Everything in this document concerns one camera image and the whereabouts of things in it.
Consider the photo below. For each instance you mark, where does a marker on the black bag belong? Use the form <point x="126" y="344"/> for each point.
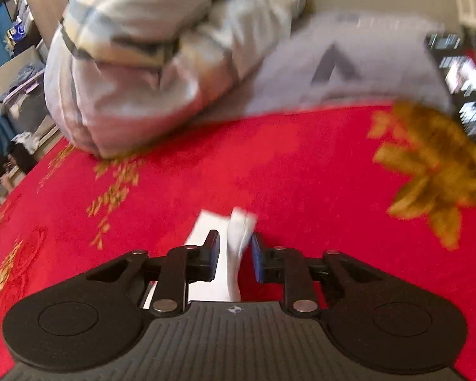
<point x="8" y="166"/>

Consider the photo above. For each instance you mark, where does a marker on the grey pillow with triangle print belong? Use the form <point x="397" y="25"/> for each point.
<point x="293" y="83"/>

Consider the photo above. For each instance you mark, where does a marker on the black printed box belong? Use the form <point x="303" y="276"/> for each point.
<point x="466" y="83"/>

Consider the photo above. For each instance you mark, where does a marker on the white small garment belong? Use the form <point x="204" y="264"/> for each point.
<point x="238" y="246"/>

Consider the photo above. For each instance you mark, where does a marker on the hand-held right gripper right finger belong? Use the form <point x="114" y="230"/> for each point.
<point x="257" y="258"/>

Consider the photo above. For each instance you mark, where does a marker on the plaid quilt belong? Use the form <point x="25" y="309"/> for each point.
<point x="123" y="87"/>

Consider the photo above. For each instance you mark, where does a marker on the white crumpled cloth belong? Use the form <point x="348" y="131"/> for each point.
<point x="27" y="141"/>

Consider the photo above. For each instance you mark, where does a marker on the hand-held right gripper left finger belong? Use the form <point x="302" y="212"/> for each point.
<point x="213" y="254"/>

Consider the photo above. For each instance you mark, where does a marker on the red floral blanket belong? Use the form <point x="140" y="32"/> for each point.
<point x="261" y="166"/>

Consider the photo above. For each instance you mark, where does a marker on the clear plastic storage box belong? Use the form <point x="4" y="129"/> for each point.
<point x="22" y="87"/>

